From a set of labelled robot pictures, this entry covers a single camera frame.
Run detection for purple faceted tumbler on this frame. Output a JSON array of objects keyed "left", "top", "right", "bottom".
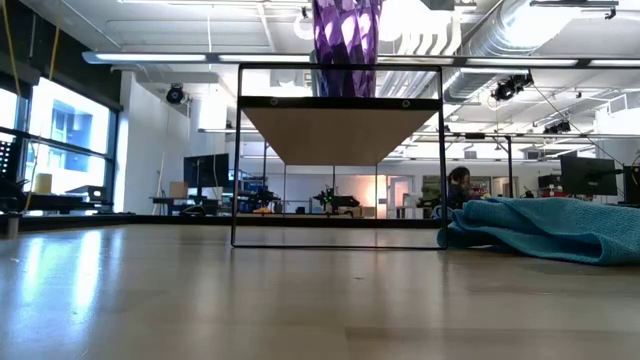
[{"left": 311, "top": 0, "right": 384, "bottom": 98}]

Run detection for black background robot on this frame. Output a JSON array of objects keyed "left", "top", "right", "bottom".
[{"left": 312, "top": 185, "right": 361, "bottom": 211}]

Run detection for black monitor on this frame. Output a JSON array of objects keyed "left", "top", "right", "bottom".
[
  {"left": 182, "top": 152, "right": 231, "bottom": 189},
  {"left": 622, "top": 164, "right": 640, "bottom": 205},
  {"left": 559, "top": 155, "right": 619, "bottom": 197}
]

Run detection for dark desk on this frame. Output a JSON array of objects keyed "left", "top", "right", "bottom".
[
  {"left": 0, "top": 192, "right": 115, "bottom": 216},
  {"left": 149, "top": 195, "right": 221, "bottom": 216}
]

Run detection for person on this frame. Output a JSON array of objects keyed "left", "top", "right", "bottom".
[{"left": 446, "top": 166, "right": 474, "bottom": 211}]

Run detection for black metal gantry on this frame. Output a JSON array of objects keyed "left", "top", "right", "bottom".
[{"left": 464, "top": 131, "right": 515, "bottom": 199}]

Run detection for long ceiling light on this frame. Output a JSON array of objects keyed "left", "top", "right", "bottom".
[
  {"left": 82, "top": 50, "right": 315, "bottom": 65},
  {"left": 379, "top": 55, "right": 640, "bottom": 69}
]

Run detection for blue microfibre cloth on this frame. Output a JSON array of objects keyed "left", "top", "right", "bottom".
[{"left": 436, "top": 195, "right": 640, "bottom": 267}]

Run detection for yellow cylinder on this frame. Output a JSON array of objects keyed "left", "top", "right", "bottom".
[{"left": 33, "top": 172, "right": 54, "bottom": 196}]

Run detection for wooden shelf with black frame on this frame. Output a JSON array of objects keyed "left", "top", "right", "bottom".
[{"left": 230, "top": 62, "right": 449, "bottom": 250}]

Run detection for white ring light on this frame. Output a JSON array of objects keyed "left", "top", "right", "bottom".
[{"left": 292, "top": 11, "right": 316, "bottom": 42}]

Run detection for black ceiling camera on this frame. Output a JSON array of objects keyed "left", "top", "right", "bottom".
[
  {"left": 491, "top": 72, "right": 534, "bottom": 103},
  {"left": 543, "top": 119, "right": 573, "bottom": 135},
  {"left": 165, "top": 83, "right": 187, "bottom": 106}
]

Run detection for black aluminium table frame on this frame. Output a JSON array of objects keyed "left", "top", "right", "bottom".
[{"left": 0, "top": 213, "right": 441, "bottom": 232}]

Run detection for silver ventilation duct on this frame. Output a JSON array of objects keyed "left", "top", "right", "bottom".
[{"left": 442, "top": 0, "right": 596, "bottom": 104}]

